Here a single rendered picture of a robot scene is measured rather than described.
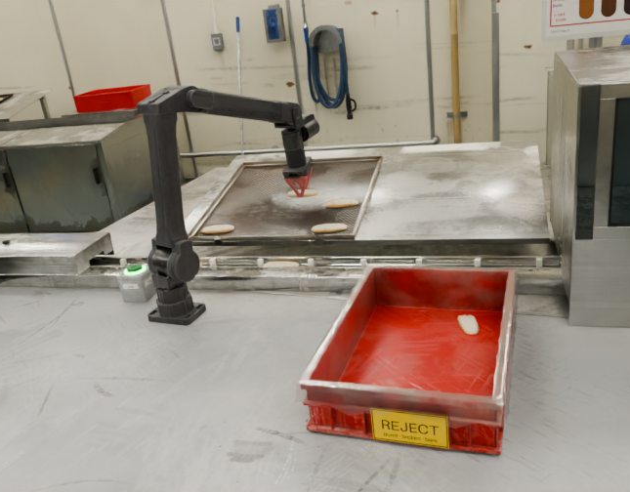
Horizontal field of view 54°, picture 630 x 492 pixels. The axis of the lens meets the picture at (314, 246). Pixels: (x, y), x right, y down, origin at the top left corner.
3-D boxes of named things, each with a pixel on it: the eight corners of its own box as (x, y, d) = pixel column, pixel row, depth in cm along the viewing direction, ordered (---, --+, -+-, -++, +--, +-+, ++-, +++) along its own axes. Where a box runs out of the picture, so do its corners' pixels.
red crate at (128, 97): (76, 112, 491) (71, 96, 486) (99, 104, 523) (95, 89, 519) (134, 107, 480) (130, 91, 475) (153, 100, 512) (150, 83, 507)
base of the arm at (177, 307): (147, 321, 150) (189, 326, 145) (139, 291, 147) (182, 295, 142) (167, 305, 157) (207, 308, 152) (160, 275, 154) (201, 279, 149)
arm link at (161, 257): (155, 292, 149) (170, 296, 146) (146, 253, 145) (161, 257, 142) (184, 277, 155) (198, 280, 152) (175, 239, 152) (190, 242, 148)
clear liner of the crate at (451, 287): (298, 433, 103) (290, 385, 100) (369, 299, 145) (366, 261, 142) (508, 462, 92) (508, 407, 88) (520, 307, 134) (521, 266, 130)
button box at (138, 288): (123, 314, 163) (113, 275, 159) (139, 300, 170) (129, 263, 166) (150, 314, 160) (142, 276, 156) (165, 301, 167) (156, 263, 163)
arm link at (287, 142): (276, 130, 175) (292, 131, 172) (290, 121, 179) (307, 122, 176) (280, 152, 178) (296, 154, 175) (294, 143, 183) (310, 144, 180)
